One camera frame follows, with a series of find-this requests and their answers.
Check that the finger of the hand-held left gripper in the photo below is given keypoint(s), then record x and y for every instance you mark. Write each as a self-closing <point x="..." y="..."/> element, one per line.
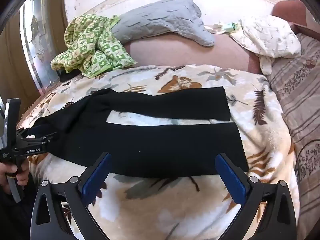
<point x="22" y="133"/>
<point x="42" y="138"/>

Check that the green checked quilt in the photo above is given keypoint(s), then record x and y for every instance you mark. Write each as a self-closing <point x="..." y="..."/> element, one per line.
<point x="92" y="45"/>

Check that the person's left hand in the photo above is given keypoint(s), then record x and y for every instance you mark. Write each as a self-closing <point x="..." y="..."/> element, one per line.
<point x="21" y="176"/>

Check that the pink sofa cushion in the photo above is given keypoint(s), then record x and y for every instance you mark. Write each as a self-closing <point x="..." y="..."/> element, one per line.
<point x="187" y="55"/>

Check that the reddish brown sofa armrest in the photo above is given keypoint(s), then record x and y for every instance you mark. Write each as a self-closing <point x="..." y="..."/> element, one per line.
<point x="290" y="11"/>

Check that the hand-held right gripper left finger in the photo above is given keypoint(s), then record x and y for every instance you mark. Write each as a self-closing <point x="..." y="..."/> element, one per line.
<point x="96" y="177"/>

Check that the white floral pillow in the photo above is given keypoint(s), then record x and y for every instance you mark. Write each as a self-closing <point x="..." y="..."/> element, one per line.
<point x="270" y="37"/>

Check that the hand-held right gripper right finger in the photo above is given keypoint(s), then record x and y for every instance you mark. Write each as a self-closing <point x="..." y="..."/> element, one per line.
<point x="230" y="177"/>

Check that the small green white cloth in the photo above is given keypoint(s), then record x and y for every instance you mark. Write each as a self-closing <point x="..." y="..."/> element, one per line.
<point x="231" y="27"/>

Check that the leaf print fleece blanket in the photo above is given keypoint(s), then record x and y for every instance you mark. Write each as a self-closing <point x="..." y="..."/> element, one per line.
<point x="175" y="205"/>

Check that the grey quilted pillow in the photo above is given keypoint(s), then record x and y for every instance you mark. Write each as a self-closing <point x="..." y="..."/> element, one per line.
<point x="162" y="20"/>

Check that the striped floral bed sheet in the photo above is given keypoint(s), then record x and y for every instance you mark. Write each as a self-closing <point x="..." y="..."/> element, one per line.
<point x="300" y="92"/>

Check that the black pants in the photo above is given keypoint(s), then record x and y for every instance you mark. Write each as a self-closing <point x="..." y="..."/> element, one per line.
<point x="150" y="140"/>

